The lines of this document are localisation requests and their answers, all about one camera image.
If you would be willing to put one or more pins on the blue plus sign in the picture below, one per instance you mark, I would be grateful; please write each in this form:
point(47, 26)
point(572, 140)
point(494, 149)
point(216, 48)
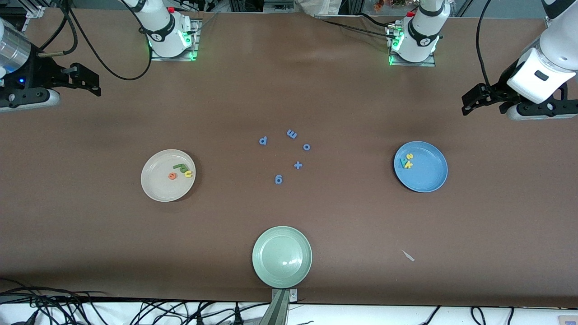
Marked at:
point(298, 165)

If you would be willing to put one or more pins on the white tape scrap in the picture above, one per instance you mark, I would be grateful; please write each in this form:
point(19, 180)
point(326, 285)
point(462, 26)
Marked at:
point(407, 255)

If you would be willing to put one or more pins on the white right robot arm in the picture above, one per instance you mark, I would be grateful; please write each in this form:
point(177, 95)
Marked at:
point(158, 27)

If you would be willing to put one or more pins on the blue letter g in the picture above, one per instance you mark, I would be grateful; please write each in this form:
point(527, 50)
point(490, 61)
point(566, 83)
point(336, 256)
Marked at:
point(278, 179)

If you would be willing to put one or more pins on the blue letter p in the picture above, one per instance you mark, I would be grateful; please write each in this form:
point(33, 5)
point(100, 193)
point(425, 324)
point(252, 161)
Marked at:
point(263, 141)

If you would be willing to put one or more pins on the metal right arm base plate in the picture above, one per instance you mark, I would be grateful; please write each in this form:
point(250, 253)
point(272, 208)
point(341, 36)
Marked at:
point(174, 58)

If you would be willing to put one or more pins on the pale green round plate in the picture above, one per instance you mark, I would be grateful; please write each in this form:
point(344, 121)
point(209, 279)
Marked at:
point(282, 257)

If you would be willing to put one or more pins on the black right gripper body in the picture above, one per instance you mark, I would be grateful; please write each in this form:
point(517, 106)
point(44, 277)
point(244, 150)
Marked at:
point(39, 73)

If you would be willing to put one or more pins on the yellow letter u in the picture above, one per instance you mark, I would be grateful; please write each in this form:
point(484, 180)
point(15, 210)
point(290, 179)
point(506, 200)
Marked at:
point(188, 174)

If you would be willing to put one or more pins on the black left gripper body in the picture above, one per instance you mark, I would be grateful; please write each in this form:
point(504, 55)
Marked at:
point(501, 88)

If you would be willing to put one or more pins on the grey metal camera mount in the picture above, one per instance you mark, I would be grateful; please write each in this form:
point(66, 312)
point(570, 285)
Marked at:
point(277, 311)

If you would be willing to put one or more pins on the beige brown round plate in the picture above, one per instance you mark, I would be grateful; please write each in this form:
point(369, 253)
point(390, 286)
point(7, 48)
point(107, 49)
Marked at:
point(160, 185)

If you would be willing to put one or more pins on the beige cardboard box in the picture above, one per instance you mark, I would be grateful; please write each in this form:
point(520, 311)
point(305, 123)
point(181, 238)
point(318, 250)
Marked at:
point(568, 320)

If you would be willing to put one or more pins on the blue round plate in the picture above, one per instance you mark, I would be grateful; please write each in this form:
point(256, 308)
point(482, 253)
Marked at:
point(426, 174)

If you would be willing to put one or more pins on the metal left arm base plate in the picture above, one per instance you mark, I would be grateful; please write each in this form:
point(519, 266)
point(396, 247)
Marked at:
point(411, 64)

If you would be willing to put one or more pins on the teal letter y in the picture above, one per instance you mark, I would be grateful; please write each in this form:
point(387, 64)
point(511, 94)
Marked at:
point(403, 163)

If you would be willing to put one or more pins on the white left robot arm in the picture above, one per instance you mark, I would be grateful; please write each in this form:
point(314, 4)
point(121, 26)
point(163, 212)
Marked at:
point(542, 67)

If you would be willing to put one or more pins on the blue letter m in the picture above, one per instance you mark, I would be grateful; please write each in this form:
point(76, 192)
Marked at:
point(291, 134)

